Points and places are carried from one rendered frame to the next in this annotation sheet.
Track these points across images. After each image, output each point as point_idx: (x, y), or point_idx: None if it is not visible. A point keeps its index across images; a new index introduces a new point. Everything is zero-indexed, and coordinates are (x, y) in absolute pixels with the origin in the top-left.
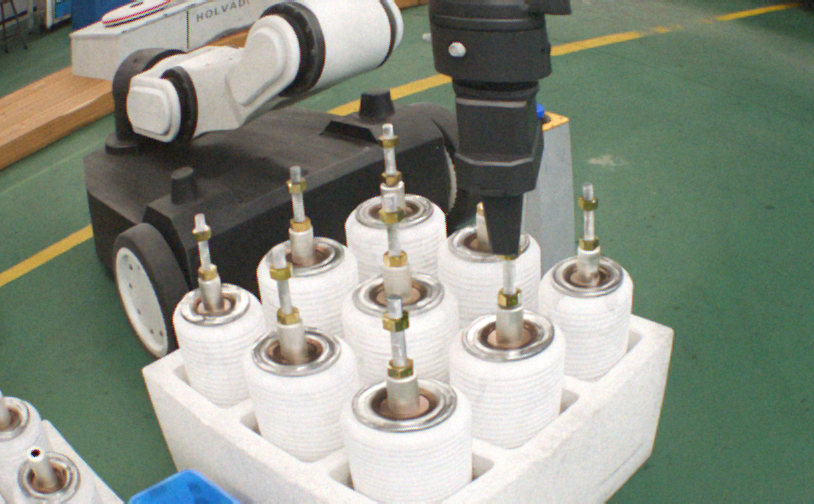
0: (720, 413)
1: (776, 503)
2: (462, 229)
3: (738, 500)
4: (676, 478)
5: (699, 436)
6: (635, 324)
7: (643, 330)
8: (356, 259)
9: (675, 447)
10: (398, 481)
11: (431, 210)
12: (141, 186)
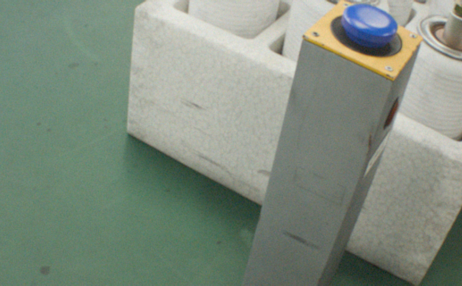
0: (30, 168)
1: (8, 59)
2: (376, 0)
3: (43, 69)
4: (100, 102)
5: (65, 144)
6: (180, 15)
7: (171, 8)
8: (443, 5)
9: (96, 137)
10: None
11: (419, 28)
12: None
